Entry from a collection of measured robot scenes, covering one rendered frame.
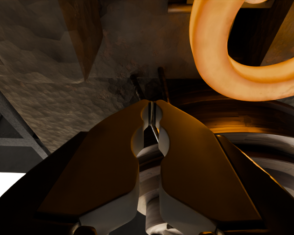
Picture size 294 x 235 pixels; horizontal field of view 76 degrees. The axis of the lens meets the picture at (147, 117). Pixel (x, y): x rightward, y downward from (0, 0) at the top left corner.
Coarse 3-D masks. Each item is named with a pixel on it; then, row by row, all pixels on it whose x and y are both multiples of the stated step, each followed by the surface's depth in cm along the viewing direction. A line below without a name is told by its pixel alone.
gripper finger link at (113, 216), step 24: (120, 120) 9; (144, 120) 11; (96, 144) 8; (120, 144) 8; (72, 168) 7; (96, 168) 7; (120, 168) 7; (72, 192) 6; (96, 192) 6; (120, 192) 6; (48, 216) 5; (72, 216) 5; (96, 216) 6; (120, 216) 6
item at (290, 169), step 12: (252, 156) 27; (264, 156) 27; (276, 156) 28; (288, 156) 29; (144, 168) 32; (156, 168) 31; (264, 168) 29; (276, 168) 29; (288, 168) 29; (144, 180) 35; (156, 180) 33; (276, 180) 29; (288, 180) 30; (144, 192) 35; (156, 192) 34; (144, 204) 40
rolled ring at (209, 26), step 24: (216, 0) 15; (240, 0) 15; (192, 24) 18; (216, 24) 17; (192, 48) 19; (216, 48) 18; (216, 72) 21; (240, 72) 21; (264, 72) 23; (288, 72) 22; (240, 96) 23; (264, 96) 23; (288, 96) 23
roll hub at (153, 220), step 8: (152, 200) 37; (152, 208) 36; (152, 216) 35; (160, 216) 33; (152, 224) 34; (160, 224) 32; (152, 232) 39; (160, 232) 38; (168, 232) 42; (176, 232) 43
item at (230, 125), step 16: (192, 112) 30; (208, 112) 30; (224, 112) 29; (240, 112) 29; (256, 112) 29; (272, 112) 30; (224, 128) 26; (240, 128) 26; (256, 128) 26; (272, 128) 27; (288, 128) 28; (144, 144) 30; (240, 144) 28; (256, 144) 27; (272, 144) 27; (288, 144) 27; (144, 160) 33
